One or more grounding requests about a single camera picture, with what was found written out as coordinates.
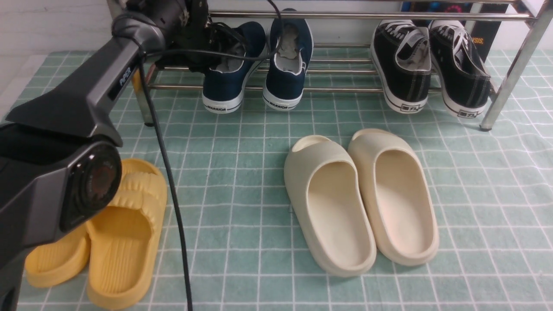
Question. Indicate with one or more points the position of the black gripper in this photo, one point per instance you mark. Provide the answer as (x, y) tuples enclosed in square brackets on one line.
[(209, 39)]

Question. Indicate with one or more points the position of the navy canvas shoe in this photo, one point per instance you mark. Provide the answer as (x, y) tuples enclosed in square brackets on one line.
[(284, 83), (224, 82)]

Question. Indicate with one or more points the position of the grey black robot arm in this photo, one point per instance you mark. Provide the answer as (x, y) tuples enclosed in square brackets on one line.
[(60, 163)]

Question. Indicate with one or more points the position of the metal shoe rack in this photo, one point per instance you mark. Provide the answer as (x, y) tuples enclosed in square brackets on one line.
[(536, 21)]

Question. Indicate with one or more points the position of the dark box behind rack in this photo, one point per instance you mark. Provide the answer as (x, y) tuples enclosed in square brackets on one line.
[(483, 33)]

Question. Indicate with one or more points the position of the left cream slide slipper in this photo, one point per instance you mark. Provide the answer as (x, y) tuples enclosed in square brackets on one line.
[(321, 180)]

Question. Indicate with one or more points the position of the cream slide slipper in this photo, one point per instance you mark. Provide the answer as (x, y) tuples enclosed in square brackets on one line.
[(397, 199), (321, 180)]

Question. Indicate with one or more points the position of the left black canvas sneaker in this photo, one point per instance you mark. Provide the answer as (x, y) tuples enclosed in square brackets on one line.
[(401, 53)]

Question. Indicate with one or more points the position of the black canvas sneaker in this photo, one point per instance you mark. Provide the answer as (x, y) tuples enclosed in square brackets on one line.
[(401, 53), (465, 86)]

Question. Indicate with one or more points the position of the right yellow slide slipper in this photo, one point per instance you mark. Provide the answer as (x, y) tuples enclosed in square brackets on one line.
[(125, 237)]

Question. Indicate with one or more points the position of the yellow slide slipper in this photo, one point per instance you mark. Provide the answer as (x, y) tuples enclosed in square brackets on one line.
[(125, 237), (52, 264)]

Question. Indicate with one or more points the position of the left yellow slide slipper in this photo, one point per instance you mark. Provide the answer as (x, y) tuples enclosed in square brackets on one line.
[(52, 264)]

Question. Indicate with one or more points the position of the right cream slide slipper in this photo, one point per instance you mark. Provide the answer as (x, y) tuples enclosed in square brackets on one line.
[(397, 199)]

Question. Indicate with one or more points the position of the right black canvas sneaker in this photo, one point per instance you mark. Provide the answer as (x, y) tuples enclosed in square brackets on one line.
[(465, 86)]

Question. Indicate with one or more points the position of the green checkered floor mat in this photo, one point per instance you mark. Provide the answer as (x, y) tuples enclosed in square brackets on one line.
[(492, 195)]

